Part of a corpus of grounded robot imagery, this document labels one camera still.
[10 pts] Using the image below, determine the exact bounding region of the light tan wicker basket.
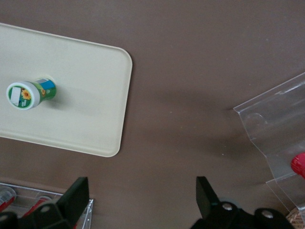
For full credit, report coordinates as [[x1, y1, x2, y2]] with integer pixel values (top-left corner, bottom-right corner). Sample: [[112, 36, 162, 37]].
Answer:
[[285, 207, 305, 225]]

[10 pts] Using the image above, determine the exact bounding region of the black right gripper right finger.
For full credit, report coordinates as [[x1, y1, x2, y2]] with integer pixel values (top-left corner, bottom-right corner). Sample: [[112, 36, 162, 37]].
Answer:
[[190, 176, 295, 229]]

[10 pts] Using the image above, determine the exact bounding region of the clear acrylic can dispenser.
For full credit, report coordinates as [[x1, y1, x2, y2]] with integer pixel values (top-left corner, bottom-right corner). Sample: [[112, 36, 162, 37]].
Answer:
[[0, 182, 94, 229]]

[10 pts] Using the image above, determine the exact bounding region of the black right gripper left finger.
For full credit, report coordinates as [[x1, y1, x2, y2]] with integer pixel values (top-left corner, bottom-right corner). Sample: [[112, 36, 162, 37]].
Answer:
[[0, 177, 90, 229]]

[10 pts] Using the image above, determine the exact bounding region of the cream plastic tray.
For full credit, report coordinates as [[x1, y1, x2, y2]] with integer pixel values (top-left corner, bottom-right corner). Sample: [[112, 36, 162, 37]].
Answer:
[[0, 22, 133, 158]]

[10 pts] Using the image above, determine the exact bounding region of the clear acrylic stepped stand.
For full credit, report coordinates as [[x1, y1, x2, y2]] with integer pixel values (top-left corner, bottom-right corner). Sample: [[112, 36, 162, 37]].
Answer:
[[233, 71, 305, 222]]

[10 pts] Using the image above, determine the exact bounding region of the green gum jar white lid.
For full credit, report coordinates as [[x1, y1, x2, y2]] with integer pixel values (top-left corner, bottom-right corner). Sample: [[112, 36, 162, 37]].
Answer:
[[6, 77, 57, 111]]

